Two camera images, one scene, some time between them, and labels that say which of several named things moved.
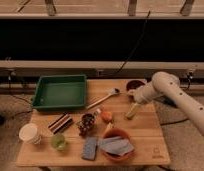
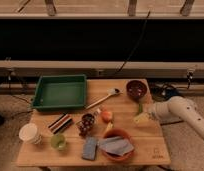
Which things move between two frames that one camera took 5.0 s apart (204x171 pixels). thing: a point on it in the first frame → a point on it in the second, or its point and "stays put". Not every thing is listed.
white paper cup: x=29 y=133 stays put
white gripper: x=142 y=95 → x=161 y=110
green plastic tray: x=60 y=92 stays put
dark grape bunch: x=85 y=124 stays put
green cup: x=58 y=141 stays put
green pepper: x=131 y=116 → x=140 y=108
